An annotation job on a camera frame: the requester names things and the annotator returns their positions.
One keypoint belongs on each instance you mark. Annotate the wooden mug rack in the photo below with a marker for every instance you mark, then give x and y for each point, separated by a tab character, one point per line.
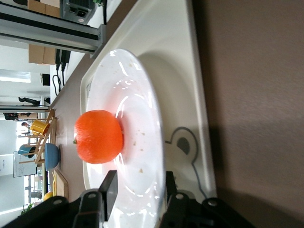
45	137

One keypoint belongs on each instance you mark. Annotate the cream tray with bear print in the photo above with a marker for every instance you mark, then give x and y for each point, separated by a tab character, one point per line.
166	35

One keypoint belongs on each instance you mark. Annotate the whiteboard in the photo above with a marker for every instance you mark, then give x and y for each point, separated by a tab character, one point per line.
22	166

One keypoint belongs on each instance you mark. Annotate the yellow mug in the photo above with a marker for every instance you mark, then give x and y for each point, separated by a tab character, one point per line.
38	127

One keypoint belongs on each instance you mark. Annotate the wooden cutting board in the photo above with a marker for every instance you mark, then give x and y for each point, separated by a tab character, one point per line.
62	185

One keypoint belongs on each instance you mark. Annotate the grey power supply box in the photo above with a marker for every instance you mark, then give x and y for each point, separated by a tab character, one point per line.
78	10

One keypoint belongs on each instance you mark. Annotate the yellow lemon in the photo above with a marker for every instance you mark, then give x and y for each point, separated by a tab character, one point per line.
48	196

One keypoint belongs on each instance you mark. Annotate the orange fruit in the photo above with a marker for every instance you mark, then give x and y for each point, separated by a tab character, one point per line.
98	136

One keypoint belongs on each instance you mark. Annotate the cardboard box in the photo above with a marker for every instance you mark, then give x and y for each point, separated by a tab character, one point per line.
42	7
40	54

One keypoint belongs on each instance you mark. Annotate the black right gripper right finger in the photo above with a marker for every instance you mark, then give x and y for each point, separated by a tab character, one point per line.
171	190

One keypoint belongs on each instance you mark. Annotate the aluminium frame beam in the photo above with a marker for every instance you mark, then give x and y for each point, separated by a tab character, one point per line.
47	31

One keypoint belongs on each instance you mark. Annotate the blue mug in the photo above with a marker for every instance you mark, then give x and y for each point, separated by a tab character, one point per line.
25	150

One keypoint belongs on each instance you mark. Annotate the white round plate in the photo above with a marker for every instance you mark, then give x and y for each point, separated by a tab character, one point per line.
140	118

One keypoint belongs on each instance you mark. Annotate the blue bowl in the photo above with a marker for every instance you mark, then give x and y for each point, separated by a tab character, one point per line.
52	155

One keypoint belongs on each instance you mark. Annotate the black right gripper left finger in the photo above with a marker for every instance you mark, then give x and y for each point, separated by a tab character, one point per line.
110	190

